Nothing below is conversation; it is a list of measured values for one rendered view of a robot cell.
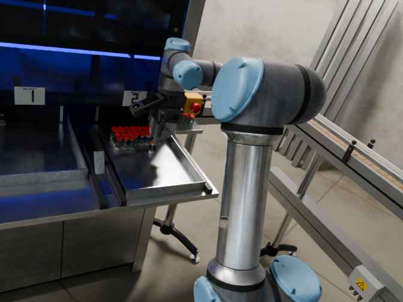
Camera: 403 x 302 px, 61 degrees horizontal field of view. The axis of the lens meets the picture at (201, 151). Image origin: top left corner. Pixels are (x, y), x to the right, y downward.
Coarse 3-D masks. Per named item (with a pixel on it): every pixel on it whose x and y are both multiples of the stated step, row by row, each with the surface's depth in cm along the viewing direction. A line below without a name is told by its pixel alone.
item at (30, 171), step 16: (0, 128) 112; (16, 128) 114; (32, 128) 116; (48, 128) 118; (64, 128) 121; (0, 144) 105; (16, 144) 106; (32, 144) 108; (48, 144) 111; (64, 144) 113; (0, 160) 99; (16, 160) 100; (32, 160) 102; (48, 160) 104; (64, 160) 106; (80, 160) 107; (0, 176) 89; (16, 176) 91; (32, 176) 93; (48, 176) 95; (64, 176) 98; (80, 176) 100
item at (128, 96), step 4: (124, 92) 120; (128, 92) 121; (132, 92) 122; (136, 92) 122; (140, 92) 123; (144, 92) 124; (124, 96) 121; (128, 96) 122; (132, 96) 122; (136, 96) 123; (140, 96) 124; (144, 96) 125; (124, 100) 122; (128, 100) 123; (136, 100) 124; (140, 100) 125; (124, 104) 123; (128, 104) 124
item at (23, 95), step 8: (16, 88) 103; (24, 88) 104; (32, 88) 105; (40, 88) 106; (16, 96) 104; (24, 96) 105; (40, 96) 108; (24, 104) 107; (32, 104) 108; (40, 104) 109
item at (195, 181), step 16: (112, 144) 120; (144, 144) 125; (160, 144) 128; (176, 144) 125; (112, 160) 107; (128, 160) 114; (144, 160) 116; (160, 160) 119; (176, 160) 121; (128, 176) 107; (144, 176) 109; (160, 176) 111; (176, 176) 113; (192, 176) 115; (128, 192) 97; (144, 192) 99; (160, 192) 102; (176, 192) 106
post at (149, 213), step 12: (192, 0) 113; (204, 0) 115; (192, 12) 115; (192, 24) 117; (192, 36) 120; (192, 48) 123; (144, 216) 161; (144, 228) 166; (144, 240) 171; (144, 252) 176; (132, 264) 179
